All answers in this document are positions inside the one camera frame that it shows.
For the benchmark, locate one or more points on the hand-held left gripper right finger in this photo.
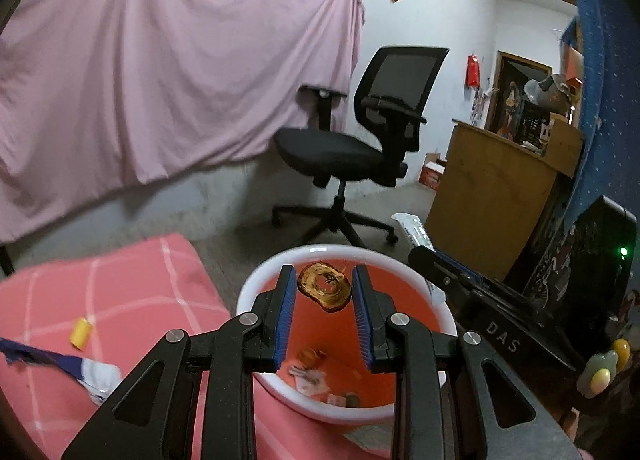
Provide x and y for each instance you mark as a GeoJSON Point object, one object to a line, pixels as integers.
{"type": "Point", "coordinates": [361, 330]}

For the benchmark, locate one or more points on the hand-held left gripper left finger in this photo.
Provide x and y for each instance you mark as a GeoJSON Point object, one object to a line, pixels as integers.
{"type": "Point", "coordinates": [285, 320]}

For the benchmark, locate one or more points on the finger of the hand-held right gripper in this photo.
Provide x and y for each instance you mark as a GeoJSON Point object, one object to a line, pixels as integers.
{"type": "Point", "coordinates": [440, 275]}
{"type": "Point", "coordinates": [505, 292]}

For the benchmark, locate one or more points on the orange bin with white rim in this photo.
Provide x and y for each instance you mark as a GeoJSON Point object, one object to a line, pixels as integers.
{"type": "Point", "coordinates": [325, 340]}

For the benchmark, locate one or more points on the grey printed wrapper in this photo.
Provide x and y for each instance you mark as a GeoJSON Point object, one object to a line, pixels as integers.
{"type": "Point", "coordinates": [412, 229]}

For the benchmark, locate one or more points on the dark printed panel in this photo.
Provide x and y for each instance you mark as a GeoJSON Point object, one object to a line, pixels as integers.
{"type": "Point", "coordinates": [550, 240]}

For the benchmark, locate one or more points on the wooden cabinet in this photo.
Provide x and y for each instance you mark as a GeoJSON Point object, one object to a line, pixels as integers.
{"type": "Point", "coordinates": [480, 190]}

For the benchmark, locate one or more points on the fried egg toy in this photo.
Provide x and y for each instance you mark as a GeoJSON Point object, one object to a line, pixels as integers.
{"type": "Point", "coordinates": [600, 375]}

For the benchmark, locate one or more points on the red cardboard box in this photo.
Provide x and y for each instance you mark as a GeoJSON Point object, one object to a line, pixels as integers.
{"type": "Point", "coordinates": [432, 172]}

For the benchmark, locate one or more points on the black office chair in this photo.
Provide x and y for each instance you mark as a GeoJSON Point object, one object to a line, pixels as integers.
{"type": "Point", "coordinates": [330, 154]}

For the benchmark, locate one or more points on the blue dotted cloth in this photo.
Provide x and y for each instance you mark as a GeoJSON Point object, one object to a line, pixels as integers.
{"type": "Point", "coordinates": [610, 89]}

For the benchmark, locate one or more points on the framed picture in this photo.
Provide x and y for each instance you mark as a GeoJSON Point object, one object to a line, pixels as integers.
{"type": "Point", "coordinates": [510, 94]}

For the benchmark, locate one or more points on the grey rounded object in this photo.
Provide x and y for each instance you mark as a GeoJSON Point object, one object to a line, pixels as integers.
{"type": "Point", "coordinates": [545, 89]}

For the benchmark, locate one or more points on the yellow cylinder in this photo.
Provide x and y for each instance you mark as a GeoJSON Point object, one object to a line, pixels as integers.
{"type": "Point", "coordinates": [80, 333]}

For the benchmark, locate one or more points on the red hanging ornament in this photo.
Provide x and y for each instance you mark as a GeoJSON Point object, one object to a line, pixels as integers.
{"type": "Point", "coordinates": [473, 70]}

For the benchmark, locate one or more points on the blue foil wrapper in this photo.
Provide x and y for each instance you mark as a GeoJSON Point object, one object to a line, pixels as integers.
{"type": "Point", "coordinates": [50, 365]}

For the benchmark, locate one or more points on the pink checked blanket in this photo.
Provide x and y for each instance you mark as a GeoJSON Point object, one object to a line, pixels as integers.
{"type": "Point", "coordinates": [40, 300]}

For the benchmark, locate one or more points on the pink hanging sheet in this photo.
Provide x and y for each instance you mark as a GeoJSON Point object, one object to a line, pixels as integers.
{"type": "Point", "coordinates": [150, 64]}

